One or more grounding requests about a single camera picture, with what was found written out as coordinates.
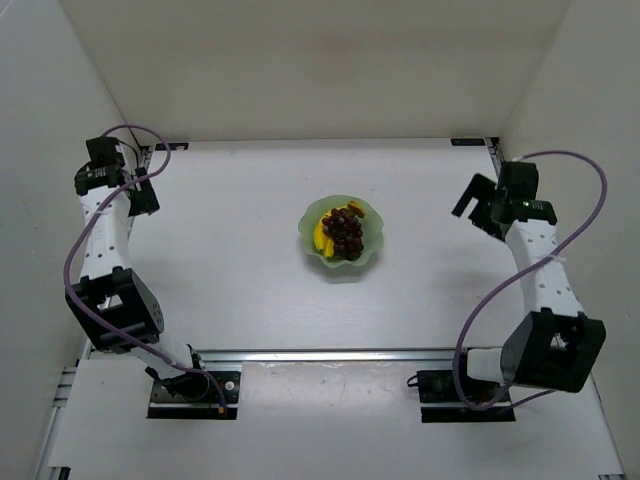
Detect green glass fruit bowl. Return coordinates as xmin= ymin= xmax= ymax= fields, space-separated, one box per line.
xmin=298 ymin=195 xmax=384 ymax=268

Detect dark red fake grapes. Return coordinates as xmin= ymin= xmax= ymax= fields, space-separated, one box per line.
xmin=320 ymin=207 xmax=365 ymax=261

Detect yellow fake banana bunch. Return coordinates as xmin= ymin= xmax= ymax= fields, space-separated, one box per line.
xmin=312 ymin=200 xmax=368 ymax=261

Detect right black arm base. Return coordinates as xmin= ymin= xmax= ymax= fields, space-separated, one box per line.
xmin=406 ymin=370 xmax=516 ymax=424

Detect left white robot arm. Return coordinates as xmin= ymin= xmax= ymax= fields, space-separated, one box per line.
xmin=66 ymin=163 xmax=203 ymax=387

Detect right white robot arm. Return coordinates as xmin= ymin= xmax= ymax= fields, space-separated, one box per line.
xmin=452 ymin=174 xmax=606 ymax=395

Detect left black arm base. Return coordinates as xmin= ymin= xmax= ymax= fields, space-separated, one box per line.
xmin=147 ymin=370 xmax=241 ymax=421

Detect right blue corner label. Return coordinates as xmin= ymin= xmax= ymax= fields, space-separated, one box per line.
xmin=450 ymin=138 xmax=486 ymax=147

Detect blue corner label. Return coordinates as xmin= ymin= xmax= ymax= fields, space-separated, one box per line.
xmin=155 ymin=142 xmax=190 ymax=151
xmin=450 ymin=138 xmax=486 ymax=147

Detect left blue corner label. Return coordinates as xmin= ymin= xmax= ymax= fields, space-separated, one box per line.
xmin=155 ymin=142 xmax=190 ymax=151

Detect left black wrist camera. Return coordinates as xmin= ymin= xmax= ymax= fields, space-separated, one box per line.
xmin=85 ymin=136 xmax=125 ymax=170

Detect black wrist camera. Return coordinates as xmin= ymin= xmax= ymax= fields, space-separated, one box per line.
xmin=85 ymin=136 xmax=125 ymax=170
xmin=497 ymin=161 xmax=539 ymax=199

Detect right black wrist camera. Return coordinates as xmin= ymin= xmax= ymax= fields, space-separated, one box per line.
xmin=497 ymin=161 xmax=539 ymax=199

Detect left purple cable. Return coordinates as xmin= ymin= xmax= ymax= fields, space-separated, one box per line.
xmin=63 ymin=123 xmax=229 ymax=409

